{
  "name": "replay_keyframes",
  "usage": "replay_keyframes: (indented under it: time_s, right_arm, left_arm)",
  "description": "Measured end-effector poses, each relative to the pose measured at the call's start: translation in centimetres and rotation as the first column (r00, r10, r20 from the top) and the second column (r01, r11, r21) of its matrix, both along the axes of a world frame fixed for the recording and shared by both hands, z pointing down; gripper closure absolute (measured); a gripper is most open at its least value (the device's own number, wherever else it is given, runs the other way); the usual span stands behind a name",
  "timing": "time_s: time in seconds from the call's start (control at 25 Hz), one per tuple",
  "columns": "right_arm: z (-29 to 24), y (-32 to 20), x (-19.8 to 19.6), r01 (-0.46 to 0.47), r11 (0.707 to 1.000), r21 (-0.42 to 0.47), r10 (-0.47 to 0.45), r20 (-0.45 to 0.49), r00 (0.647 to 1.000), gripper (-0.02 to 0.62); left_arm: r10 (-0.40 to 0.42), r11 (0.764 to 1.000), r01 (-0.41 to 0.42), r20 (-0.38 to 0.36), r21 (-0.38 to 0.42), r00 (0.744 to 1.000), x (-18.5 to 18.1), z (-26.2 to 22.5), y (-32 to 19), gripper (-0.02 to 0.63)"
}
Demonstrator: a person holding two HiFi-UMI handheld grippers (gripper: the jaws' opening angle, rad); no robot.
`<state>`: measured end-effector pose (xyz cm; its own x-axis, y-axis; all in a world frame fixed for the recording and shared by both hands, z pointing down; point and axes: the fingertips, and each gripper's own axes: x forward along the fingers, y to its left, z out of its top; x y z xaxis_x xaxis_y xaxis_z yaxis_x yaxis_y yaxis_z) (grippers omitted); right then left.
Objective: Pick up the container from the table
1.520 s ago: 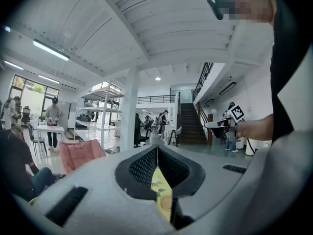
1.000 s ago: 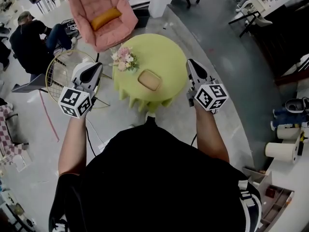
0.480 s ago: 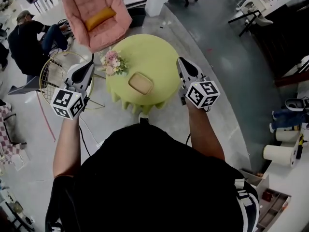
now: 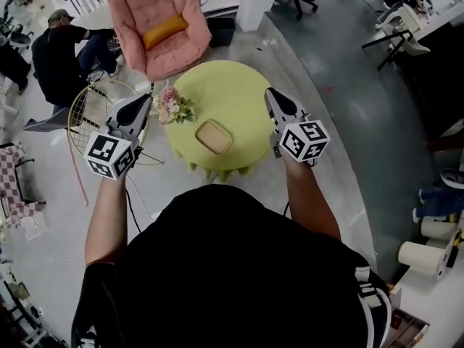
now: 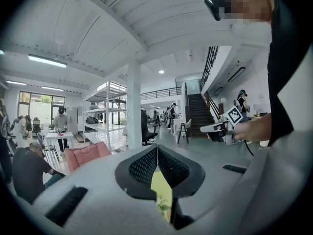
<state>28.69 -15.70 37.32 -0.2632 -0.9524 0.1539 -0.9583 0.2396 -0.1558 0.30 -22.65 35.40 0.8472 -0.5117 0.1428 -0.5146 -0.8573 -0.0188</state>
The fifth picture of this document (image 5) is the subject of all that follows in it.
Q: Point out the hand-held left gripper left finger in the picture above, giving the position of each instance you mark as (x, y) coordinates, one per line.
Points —
(97, 192)

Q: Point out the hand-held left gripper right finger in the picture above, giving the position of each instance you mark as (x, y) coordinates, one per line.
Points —
(215, 187)

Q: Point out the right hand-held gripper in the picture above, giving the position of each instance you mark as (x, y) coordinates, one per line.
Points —
(234, 116)

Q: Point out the person's right forearm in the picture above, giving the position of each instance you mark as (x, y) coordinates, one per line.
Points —
(261, 128)

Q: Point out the person's right hand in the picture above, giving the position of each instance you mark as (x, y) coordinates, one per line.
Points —
(242, 132)

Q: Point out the dark wooden staircase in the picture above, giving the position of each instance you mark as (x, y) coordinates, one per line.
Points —
(199, 114)

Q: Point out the pink armchair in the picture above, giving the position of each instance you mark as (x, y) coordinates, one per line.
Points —
(85, 155)

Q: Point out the round green cloth table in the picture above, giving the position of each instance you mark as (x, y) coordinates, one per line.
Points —
(159, 182)

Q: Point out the black framed ceiling light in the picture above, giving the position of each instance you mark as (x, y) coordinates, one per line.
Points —
(236, 74)

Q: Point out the black mezzanine railing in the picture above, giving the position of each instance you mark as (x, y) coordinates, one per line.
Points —
(210, 62)

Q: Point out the white table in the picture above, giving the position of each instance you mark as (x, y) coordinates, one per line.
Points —
(58, 136)

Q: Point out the white pillar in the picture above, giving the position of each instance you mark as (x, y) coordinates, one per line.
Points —
(134, 106)

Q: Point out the white metal rack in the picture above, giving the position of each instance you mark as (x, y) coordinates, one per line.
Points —
(102, 110)

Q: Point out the person's black shirt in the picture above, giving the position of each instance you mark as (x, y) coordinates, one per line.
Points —
(281, 82)

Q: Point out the black mesh office chair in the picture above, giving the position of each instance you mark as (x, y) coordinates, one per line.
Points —
(36, 125)

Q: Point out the black framed window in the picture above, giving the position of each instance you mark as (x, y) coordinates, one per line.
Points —
(36, 106)

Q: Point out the long ceiling light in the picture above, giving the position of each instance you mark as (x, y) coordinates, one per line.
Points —
(46, 61)
(52, 88)
(15, 82)

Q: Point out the person's head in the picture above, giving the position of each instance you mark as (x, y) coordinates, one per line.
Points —
(247, 4)

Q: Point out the black head-worn camera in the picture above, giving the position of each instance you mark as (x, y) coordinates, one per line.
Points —
(215, 1)

